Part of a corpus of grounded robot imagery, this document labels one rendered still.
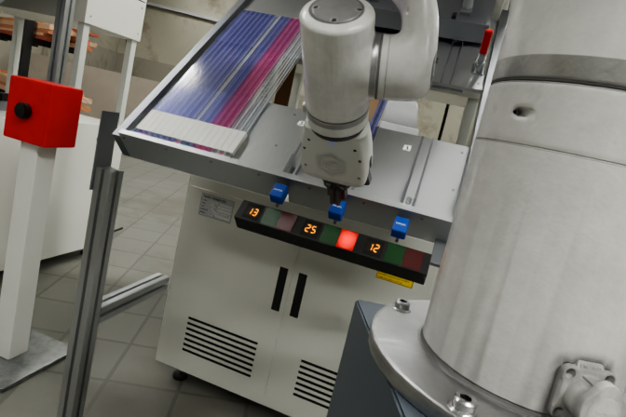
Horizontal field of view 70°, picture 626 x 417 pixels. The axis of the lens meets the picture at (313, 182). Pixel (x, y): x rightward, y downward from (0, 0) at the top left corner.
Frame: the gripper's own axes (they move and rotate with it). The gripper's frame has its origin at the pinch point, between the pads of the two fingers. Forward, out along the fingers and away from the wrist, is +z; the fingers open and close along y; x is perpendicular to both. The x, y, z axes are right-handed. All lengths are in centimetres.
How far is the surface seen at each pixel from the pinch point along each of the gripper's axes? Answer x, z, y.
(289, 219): -3.8, 6.3, -7.5
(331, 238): -5.2, 6.3, 0.7
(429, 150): 19.1, 5.2, 11.9
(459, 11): 60, -1, 9
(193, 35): 659, 463, -558
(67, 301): -11, 92, -100
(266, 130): 14.3, 5.4, -20.1
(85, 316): -25, 35, -50
